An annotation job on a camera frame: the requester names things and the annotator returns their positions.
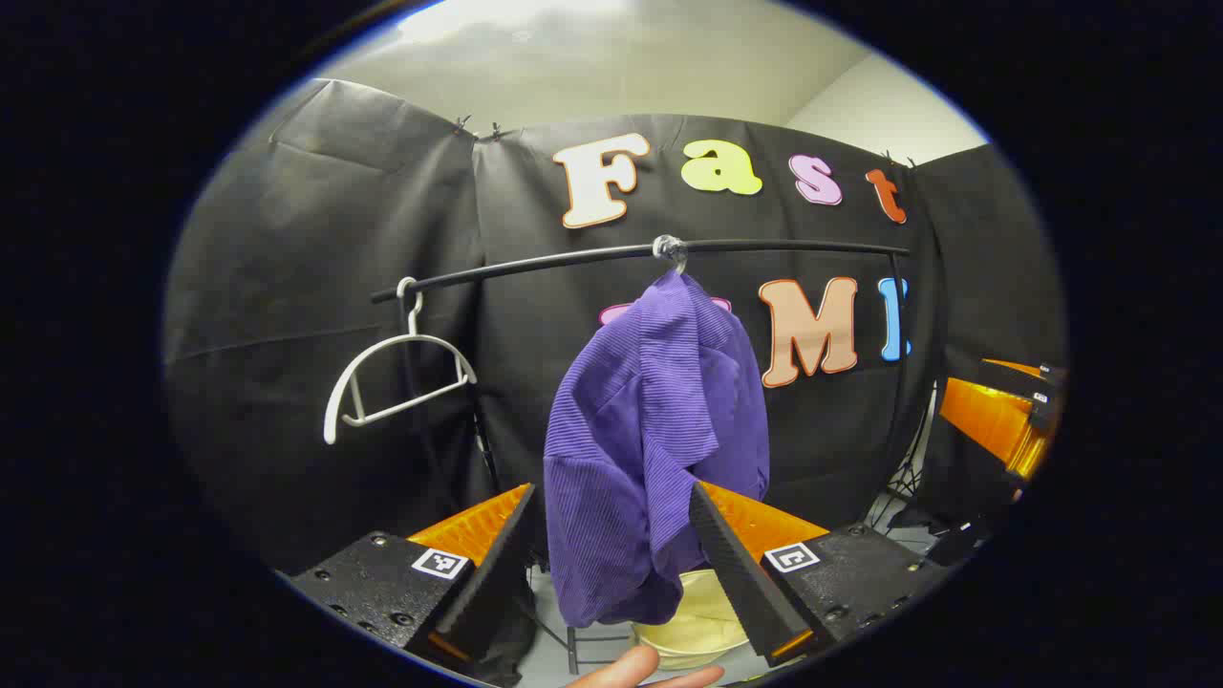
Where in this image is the purple ribbed garment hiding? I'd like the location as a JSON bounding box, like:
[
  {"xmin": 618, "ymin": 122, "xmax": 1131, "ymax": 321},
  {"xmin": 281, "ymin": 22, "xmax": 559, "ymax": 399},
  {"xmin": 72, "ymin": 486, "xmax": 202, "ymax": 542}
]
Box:
[{"xmin": 543, "ymin": 270, "xmax": 771, "ymax": 629}]

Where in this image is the black clothes rack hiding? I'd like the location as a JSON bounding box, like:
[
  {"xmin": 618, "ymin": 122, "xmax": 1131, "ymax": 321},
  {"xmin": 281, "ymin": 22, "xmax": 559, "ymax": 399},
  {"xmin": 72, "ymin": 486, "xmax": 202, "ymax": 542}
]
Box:
[{"xmin": 371, "ymin": 237, "xmax": 918, "ymax": 675}]

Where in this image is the black backdrop cloth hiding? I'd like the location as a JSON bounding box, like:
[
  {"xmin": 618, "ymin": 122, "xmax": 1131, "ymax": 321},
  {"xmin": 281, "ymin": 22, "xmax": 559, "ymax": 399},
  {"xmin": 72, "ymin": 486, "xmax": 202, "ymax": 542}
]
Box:
[{"xmin": 162, "ymin": 78, "xmax": 1066, "ymax": 593}]

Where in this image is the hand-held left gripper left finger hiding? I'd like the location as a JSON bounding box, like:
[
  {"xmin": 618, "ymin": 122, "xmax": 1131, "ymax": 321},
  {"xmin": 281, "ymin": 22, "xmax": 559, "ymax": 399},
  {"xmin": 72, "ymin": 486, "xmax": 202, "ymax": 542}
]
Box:
[{"xmin": 287, "ymin": 483, "xmax": 539, "ymax": 663}]

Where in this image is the cream laundry hamper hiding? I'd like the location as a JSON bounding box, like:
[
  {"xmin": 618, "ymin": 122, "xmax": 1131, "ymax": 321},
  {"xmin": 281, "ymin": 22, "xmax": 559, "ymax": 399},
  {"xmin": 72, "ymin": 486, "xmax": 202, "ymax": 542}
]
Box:
[{"xmin": 631, "ymin": 569, "xmax": 756, "ymax": 671}]

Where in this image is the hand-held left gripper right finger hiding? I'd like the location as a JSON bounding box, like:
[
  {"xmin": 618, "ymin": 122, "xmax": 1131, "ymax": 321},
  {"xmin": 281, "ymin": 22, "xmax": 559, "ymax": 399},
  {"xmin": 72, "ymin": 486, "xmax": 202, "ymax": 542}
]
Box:
[{"xmin": 689, "ymin": 480, "xmax": 950, "ymax": 668}]

